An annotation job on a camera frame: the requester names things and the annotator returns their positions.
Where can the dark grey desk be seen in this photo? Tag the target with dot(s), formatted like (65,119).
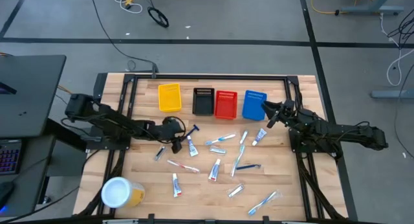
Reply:
(32,185)

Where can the clear plastic bag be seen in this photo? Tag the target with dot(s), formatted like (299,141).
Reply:
(236,190)

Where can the black computer mouse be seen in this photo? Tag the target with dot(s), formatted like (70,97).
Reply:
(6,193)

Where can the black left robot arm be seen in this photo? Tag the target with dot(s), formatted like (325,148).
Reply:
(113,120)

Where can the backlit black keyboard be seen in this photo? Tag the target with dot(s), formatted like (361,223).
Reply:
(9,157)

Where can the blue white toothbrush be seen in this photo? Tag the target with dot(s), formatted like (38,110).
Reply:
(262,203)
(237,159)
(221,138)

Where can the silver nail clipper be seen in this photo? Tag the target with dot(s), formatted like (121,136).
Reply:
(217,150)
(159,153)

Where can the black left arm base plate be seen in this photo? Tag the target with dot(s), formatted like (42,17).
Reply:
(97,144)

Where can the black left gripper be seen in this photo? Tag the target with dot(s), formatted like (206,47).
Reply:
(166,130)

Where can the grey desk leg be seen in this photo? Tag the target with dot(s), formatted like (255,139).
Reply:
(372,9)

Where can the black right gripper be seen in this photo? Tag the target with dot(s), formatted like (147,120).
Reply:
(286,112)

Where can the white yellow wipes canister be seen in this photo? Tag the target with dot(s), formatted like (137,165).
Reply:
(121,193)

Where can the red plastic basket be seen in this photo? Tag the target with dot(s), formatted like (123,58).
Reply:
(225,105)

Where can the blue plastic basket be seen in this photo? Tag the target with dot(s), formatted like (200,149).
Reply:
(254,105)

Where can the black plastic basket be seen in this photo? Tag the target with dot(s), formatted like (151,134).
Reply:
(203,102)

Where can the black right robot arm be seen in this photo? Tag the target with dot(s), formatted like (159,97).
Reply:
(355,133)

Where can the grey desk foot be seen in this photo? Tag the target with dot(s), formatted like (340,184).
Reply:
(391,94)

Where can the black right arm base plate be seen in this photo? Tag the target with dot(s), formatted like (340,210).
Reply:
(297,147)

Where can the red white toothbrush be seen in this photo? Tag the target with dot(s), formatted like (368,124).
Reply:
(183,166)

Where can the yellow plastic basket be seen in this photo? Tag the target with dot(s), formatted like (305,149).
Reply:
(169,97)

